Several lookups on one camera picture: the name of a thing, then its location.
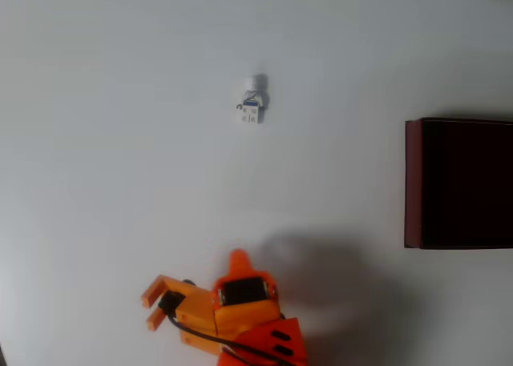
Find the orange gripper with servo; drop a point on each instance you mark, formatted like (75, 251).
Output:
(243, 294)

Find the red-orange robot arm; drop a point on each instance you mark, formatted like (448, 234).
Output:
(286, 336)

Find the dark red box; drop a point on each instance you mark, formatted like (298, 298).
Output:
(461, 182)

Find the small black camera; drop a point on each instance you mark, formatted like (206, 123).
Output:
(171, 302)

